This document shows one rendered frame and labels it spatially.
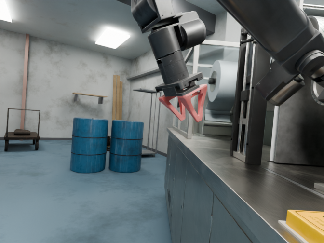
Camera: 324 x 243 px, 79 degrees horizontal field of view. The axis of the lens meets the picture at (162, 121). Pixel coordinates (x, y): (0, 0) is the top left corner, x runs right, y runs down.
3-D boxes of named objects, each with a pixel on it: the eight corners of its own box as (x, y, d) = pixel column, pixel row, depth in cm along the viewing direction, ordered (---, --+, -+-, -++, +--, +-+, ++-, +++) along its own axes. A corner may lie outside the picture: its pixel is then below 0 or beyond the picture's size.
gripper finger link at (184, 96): (195, 114, 49) (183, 78, 46) (217, 114, 43) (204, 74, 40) (175, 126, 46) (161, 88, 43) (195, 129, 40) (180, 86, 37)
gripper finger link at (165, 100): (187, 113, 52) (175, 79, 49) (206, 114, 46) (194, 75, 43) (167, 125, 49) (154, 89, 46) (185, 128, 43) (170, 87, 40)
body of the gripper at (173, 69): (177, 84, 49) (167, 55, 47) (205, 80, 41) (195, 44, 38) (156, 94, 46) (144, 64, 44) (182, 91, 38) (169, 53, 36)
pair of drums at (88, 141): (67, 165, 364) (71, 115, 361) (130, 161, 427) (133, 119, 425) (72, 178, 298) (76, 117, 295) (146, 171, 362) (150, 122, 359)
